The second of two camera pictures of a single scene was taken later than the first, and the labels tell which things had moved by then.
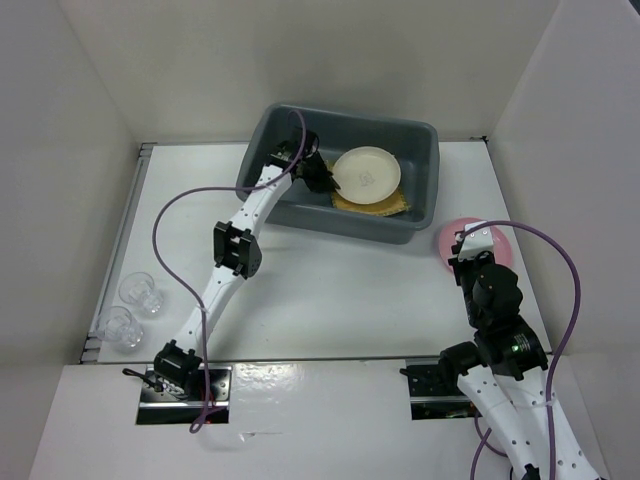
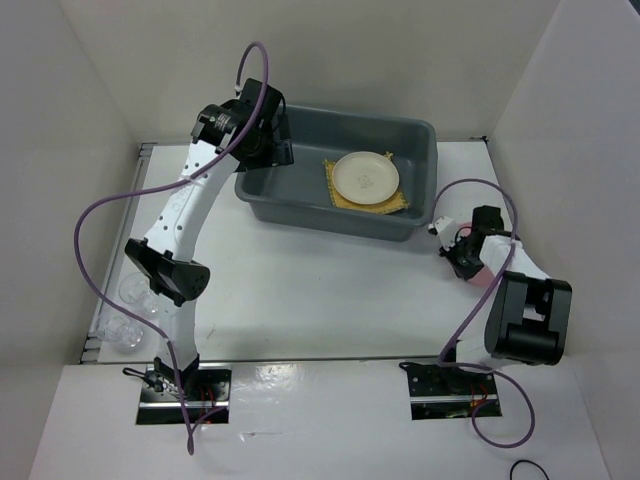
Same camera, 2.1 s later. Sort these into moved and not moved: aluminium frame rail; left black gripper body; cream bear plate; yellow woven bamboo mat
Moved: left black gripper body
Not moved: yellow woven bamboo mat; cream bear plate; aluminium frame rail
